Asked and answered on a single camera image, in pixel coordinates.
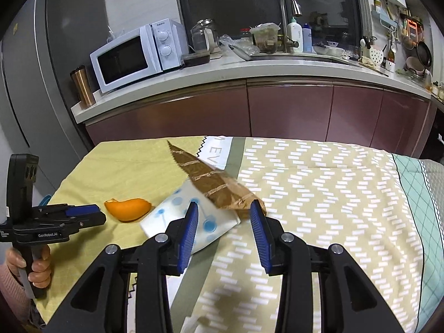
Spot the crushed blue dotted paper cup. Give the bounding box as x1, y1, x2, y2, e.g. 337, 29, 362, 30
139, 182, 241, 254

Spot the glossy kitchen base cabinet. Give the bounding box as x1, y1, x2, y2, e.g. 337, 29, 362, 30
83, 76, 439, 158

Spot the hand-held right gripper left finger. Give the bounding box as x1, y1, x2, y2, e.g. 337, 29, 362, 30
43, 201, 200, 333

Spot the person's left hand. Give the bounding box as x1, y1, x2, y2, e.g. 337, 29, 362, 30
6, 244, 52, 288

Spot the copper travel tumbler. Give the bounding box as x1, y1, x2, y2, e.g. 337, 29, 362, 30
69, 65, 97, 108

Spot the white kitchen counter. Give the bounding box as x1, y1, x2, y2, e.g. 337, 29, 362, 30
71, 47, 432, 124

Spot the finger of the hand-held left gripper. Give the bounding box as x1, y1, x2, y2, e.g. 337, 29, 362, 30
35, 203, 101, 218

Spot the dark lidded food container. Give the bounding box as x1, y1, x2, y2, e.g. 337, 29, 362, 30
183, 53, 211, 66

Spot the grey refrigerator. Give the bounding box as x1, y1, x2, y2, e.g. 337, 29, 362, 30
0, 0, 115, 195

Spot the yellow patterned blanket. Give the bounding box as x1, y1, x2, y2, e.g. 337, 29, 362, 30
33, 135, 444, 333

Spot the white dotted utensil holder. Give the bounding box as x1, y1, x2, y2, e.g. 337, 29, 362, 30
368, 47, 384, 68

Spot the black frying pan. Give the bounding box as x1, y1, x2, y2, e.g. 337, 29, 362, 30
416, 41, 433, 68

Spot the dark window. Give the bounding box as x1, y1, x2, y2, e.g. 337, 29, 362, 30
173, 0, 365, 47

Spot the person's left forearm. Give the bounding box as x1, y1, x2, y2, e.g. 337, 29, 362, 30
0, 264, 37, 323

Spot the white microwave oven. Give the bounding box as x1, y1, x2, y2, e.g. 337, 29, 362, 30
89, 18, 188, 94

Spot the white lotion bottle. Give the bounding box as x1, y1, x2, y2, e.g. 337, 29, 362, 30
287, 17, 303, 53

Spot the teal wall shelf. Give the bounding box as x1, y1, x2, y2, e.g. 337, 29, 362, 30
371, 0, 398, 30

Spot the brown striped wrapper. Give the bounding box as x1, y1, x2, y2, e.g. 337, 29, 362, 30
166, 140, 268, 221

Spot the clear plastic bag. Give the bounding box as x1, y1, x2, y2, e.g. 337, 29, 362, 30
218, 35, 259, 59

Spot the pink pot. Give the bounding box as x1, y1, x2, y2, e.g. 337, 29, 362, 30
404, 56, 425, 77

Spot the orange peel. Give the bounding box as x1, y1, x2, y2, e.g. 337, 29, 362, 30
105, 198, 152, 223

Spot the blue cap bottle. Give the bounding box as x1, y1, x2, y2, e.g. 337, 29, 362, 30
302, 23, 313, 53

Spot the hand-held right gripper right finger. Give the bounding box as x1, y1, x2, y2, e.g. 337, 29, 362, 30
250, 199, 405, 333

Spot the clear food container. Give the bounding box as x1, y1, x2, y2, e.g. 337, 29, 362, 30
250, 22, 281, 54

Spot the steel kitchen faucet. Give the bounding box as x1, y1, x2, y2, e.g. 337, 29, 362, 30
279, 0, 302, 53

